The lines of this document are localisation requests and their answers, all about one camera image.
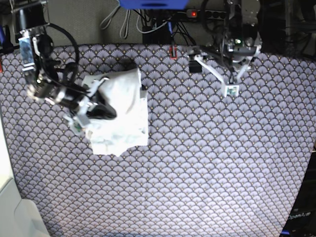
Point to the black power strip red light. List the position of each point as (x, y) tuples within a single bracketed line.
[(210, 14)]

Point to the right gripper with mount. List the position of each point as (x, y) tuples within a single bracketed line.
[(90, 106)]

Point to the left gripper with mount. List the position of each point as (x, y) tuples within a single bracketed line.
[(198, 56)]

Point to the red black clamp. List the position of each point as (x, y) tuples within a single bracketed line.
[(173, 51)]

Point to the white T-shirt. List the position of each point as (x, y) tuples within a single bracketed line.
[(124, 93)]

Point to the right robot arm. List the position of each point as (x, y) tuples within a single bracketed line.
[(45, 81)]

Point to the patterned grey table cloth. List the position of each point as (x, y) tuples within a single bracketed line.
[(213, 166)]

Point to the blue box overhead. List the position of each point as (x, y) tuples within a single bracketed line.
[(153, 4)]

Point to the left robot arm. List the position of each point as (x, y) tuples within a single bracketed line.
[(236, 43)]

